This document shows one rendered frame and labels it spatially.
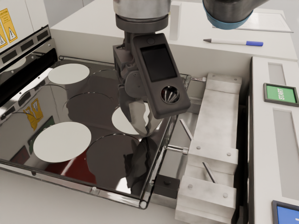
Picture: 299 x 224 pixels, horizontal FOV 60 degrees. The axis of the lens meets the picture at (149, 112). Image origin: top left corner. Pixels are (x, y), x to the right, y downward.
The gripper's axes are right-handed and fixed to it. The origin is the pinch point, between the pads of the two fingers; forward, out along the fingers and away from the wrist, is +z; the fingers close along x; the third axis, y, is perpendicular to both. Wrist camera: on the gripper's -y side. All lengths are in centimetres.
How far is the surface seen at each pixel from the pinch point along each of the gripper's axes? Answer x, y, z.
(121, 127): 3.7, 4.6, 1.5
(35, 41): 18.3, 37.0, -4.0
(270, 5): -296, 306, 91
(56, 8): 18, 298, 64
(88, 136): 10.0, 4.0, 1.5
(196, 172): -6.2, -7.9, 3.6
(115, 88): 1.9, 18.0, 1.7
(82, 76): 8.5, 25.8, 1.6
